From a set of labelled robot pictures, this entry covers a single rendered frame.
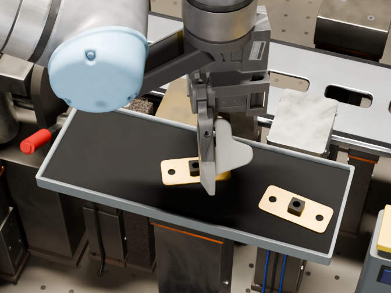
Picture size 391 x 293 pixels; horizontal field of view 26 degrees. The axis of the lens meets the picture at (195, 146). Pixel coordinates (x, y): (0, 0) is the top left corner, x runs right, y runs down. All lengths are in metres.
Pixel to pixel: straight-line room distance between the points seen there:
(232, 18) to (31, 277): 0.82
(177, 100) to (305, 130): 0.20
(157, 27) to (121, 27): 0.79
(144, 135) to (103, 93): 0.42
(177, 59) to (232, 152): 0.13
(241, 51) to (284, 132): 0.30
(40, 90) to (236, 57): 0.35
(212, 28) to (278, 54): 0.60
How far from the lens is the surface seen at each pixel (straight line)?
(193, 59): 0.86
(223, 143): 0.92
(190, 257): 1.14
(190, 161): 1.04
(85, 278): 1.50
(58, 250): 1.50
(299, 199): 1.01
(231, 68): 0.89
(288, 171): 1.05
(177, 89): 1.24
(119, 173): 1.05
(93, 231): 1.45
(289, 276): 1.43
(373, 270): 1.05
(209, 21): 0.81
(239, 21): 0.82
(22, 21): 0.66
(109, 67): 0.65
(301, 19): 1.92
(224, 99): 0.91
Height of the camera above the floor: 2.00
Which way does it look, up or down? 52 degrees down
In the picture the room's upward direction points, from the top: straight up
